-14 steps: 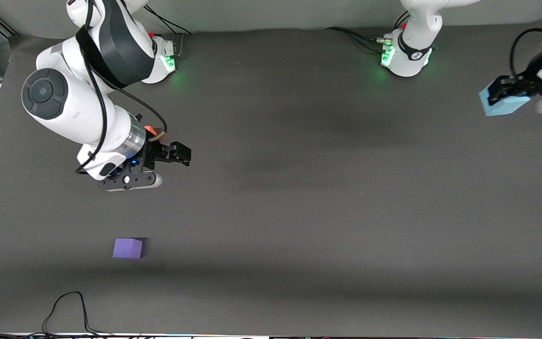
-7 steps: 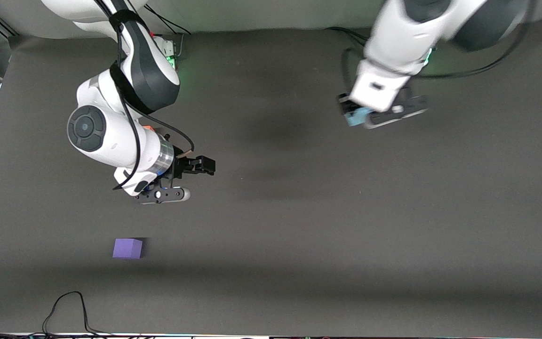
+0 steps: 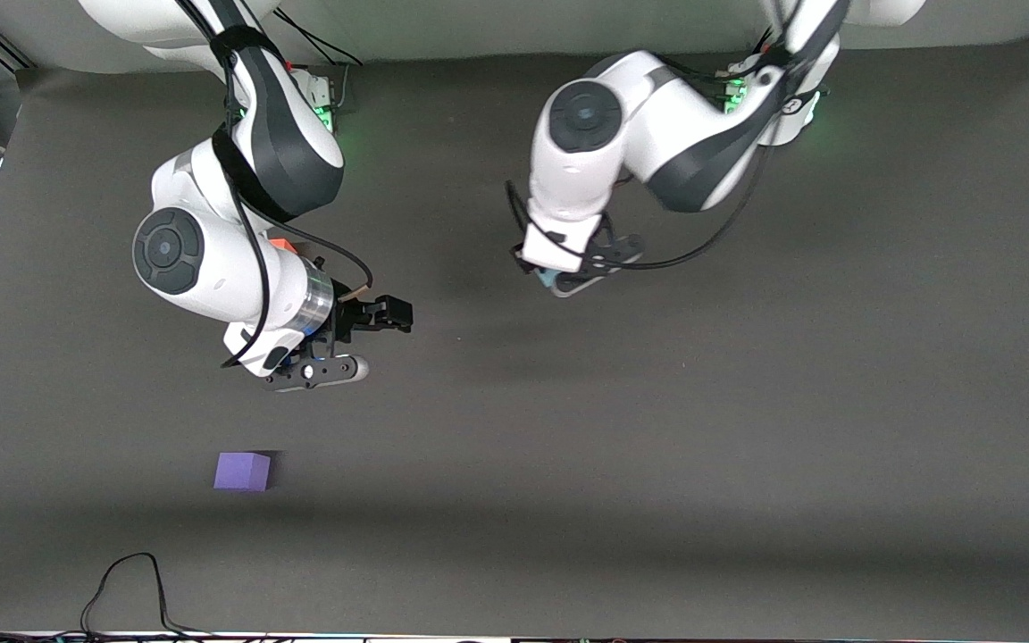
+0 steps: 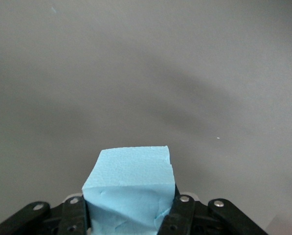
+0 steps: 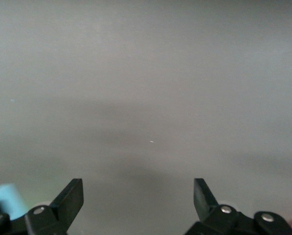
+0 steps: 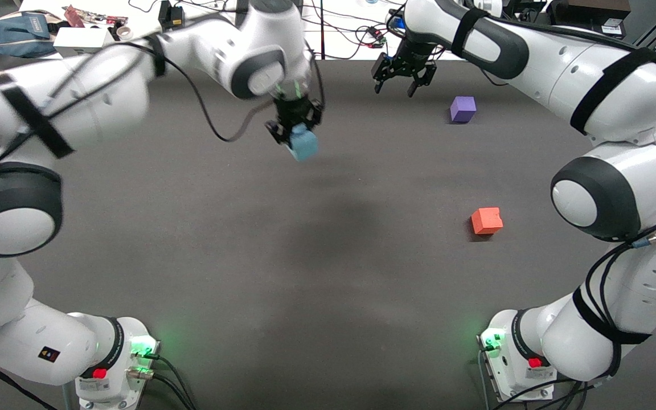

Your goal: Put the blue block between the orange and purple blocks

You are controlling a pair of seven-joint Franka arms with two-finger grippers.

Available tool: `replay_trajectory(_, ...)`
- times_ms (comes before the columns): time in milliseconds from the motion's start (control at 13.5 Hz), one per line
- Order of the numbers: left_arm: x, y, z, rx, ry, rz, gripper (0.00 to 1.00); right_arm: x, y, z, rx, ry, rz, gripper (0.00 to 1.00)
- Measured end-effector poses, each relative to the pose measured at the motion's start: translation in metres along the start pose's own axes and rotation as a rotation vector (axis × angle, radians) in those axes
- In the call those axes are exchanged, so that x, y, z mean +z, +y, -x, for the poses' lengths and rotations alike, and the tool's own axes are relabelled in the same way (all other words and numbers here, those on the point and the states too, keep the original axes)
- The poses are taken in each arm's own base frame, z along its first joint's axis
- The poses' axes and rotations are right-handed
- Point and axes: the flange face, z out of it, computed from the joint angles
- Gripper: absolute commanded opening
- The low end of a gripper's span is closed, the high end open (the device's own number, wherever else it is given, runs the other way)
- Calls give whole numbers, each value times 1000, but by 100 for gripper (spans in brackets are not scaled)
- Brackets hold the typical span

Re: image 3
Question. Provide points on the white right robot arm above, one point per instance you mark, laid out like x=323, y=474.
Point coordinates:
x=202, y=268

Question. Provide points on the orange foam block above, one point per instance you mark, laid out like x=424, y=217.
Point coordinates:
x=279, y=244

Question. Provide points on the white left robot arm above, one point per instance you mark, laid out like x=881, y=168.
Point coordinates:
x=586, y=170

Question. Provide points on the light blue foam block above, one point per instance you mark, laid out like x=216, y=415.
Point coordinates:
x=550, y=279

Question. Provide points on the grey table mat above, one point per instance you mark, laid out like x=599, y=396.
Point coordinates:
x=568, y=402

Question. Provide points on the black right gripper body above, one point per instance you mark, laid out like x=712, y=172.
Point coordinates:
x=350, y=320

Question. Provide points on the purple foam block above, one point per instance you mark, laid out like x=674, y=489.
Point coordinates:
x=242, y=471

